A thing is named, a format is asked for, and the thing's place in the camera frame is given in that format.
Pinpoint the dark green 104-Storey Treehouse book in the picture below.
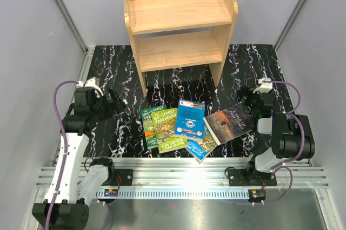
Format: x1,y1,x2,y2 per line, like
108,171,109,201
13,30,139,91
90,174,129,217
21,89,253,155
141,105,167,149

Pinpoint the dark Tale of Two Cities book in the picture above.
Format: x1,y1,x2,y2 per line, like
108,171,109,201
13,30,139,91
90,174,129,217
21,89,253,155
204,105,254,145

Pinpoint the lime green 65-Storey Treehouse book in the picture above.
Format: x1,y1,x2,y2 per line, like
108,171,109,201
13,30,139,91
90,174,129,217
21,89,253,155
151,108,188,154

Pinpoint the blue back-cover book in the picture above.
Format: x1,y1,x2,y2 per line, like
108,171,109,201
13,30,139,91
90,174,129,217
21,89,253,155
175,99,205,142

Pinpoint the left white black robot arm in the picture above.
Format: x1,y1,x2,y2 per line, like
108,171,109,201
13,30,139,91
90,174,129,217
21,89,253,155
32,86,126,229

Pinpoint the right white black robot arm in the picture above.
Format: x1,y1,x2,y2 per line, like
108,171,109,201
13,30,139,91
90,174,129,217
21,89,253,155
234,86,315,186

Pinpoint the black marble pattern mat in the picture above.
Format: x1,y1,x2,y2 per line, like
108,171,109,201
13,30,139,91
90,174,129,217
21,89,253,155
81,44,298,158

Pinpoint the blue 26-Storey Treehouse book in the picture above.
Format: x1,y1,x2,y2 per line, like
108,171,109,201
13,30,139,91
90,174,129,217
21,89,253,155
185,126,219,163

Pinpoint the wooden two-tier shelf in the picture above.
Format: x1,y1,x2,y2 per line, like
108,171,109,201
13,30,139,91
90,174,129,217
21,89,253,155
124,0,238,88

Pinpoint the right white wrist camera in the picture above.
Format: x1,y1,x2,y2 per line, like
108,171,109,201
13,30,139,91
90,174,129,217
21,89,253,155
253,78,273,94

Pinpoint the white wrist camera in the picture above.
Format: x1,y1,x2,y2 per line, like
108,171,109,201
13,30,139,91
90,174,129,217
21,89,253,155
76,77,104,97
253,78,273,94

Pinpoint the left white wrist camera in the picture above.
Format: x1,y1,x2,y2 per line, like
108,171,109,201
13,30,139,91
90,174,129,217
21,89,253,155
76,77,104,97

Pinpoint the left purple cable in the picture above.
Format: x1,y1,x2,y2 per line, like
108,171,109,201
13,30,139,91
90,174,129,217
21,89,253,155
44,80,113,230

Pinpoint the purple cable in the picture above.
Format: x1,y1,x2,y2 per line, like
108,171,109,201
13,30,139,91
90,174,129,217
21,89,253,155
266,80,305,204
44,80,113,230

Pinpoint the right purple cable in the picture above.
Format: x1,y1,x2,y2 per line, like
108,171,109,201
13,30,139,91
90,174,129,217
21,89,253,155
266,80,305,204

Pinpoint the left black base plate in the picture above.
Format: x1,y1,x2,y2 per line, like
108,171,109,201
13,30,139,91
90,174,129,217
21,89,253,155
104,168,134,186

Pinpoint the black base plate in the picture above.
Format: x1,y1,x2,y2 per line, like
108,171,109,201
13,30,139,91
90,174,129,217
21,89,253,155
224,167,277,187
104,168,134,186

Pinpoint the aluminium mounting rail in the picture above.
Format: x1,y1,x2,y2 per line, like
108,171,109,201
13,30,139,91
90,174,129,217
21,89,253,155
36,157,330,189

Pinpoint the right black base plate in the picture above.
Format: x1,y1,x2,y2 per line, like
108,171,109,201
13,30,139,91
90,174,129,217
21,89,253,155
224,167,277,187

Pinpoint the white slotted cable duct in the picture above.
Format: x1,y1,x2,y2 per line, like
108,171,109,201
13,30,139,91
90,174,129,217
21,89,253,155
95,188,249,200

